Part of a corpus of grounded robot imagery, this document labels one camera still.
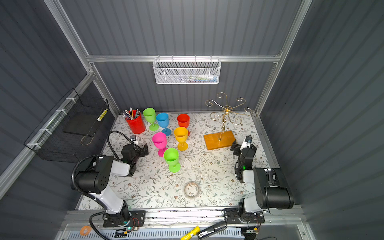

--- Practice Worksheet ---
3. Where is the pink wine glass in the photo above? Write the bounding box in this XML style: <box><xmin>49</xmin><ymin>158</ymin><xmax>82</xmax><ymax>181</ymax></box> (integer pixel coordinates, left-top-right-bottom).
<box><xmin>152</xmin><ymin>133</ymin><xmax>168</xmax><ymax>157</ymax></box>

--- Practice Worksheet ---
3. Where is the gold rack with orange base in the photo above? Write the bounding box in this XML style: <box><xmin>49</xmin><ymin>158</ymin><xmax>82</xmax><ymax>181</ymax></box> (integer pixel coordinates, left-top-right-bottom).
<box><xmin>204</xmin><ymin>92</ymin><xmax>253</xmax><ymax>151</ymax></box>

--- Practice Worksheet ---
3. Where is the green wine glass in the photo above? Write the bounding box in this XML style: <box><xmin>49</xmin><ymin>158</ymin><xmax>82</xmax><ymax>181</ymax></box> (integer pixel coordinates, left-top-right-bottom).
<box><xmin>143</xmin><ymin>108</ymin><xmax>159</xmax><ymax>132</ymax></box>
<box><xmin>164</xmin><ymin>148</ymin><xmax>181</xmax><ymax>173</ymax></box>

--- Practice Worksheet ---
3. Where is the blue wine glass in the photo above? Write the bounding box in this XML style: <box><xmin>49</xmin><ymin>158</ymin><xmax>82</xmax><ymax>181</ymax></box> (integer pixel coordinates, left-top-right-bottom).
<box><xmin>156</xmin><ymin>113</ymin><xmax>172</xmax><ymax>136</ymax></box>

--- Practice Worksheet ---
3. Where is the yellow wine glass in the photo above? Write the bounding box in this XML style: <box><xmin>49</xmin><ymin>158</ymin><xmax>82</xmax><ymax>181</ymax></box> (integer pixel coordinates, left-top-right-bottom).
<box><xmin>174</xmin><ymin>127</ymin><xmax>188</xmax><ymax>151</ymax></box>

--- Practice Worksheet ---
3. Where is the red wine glass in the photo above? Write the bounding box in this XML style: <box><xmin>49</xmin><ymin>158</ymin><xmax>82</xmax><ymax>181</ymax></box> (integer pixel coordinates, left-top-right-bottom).
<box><xmin>177</xmin><ymin>114</ymin><xmax>190</xmax><ymax>136</ymax></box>

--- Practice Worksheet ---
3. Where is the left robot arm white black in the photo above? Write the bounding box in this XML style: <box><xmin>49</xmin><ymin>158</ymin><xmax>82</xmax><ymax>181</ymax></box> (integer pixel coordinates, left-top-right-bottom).
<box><xmin>71</xmin><ymin>131</ymin><xmax>149</xmax><ymax>231</ymax></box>

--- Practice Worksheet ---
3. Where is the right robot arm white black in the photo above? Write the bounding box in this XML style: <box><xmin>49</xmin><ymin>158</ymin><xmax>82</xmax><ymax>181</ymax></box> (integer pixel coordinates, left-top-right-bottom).
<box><xmin>231</xmin><ymin>142</ymin><xmax>295</xmax><ymax>223</ymax></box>

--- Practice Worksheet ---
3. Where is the red pencil cup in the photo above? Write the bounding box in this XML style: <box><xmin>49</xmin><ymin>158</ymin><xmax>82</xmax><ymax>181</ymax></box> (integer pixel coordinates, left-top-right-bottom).
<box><xmin>123</xmin><ymin>108</ymin><xmax>146</xmax><ymax>135</ymax></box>

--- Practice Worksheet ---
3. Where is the floral table mat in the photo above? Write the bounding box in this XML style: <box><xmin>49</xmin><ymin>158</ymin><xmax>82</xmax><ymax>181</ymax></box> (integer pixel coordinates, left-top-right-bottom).
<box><xmin>77</xmin><ymin>112</ymin><xmax>272</xmax><ymax>211</ymax></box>

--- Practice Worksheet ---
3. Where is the clear tape roll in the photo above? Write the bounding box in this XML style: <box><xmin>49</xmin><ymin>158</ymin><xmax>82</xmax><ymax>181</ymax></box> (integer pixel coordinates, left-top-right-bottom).
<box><xmin>184</xmin><ymin>182</ymin><xmax>201</xmax><ymax>199</ymax></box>

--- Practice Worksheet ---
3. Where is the black handheld device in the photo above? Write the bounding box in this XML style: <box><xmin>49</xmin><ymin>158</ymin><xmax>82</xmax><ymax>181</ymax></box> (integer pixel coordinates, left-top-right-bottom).
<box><xmin>197</xmin><ymin>221</ymin><xmax>228</xmax><ymax>240</ymax></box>

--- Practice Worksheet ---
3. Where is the yellow marker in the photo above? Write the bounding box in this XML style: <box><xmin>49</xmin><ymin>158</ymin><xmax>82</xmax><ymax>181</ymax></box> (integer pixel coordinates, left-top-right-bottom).
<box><xmin>181</xmin><ymin>226</ymin><xmax>200</xmax><ymax>240</ymax></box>

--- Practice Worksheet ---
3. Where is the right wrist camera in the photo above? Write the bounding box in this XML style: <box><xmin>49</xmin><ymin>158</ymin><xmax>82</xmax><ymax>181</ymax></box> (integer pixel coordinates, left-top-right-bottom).
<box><xmin>240</xmin><ymin>135</ymin><xmax>253</xmax><ymax>151</ymax></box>

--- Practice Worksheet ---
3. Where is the black wire basket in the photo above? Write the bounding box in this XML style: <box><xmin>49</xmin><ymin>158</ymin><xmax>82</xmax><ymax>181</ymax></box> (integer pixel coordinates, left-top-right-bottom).
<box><xmin>24</xmin><ymin>85</ymin><xmax>115</xmax><ymax>163</ymax></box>

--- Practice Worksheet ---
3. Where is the white wire mesh basket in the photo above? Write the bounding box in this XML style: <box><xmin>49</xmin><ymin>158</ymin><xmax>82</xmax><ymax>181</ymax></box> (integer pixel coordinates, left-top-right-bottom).
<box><xmin>153</xmin><ymin>59</ymin><xmax>222</xmax><ymax>85</ymax></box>

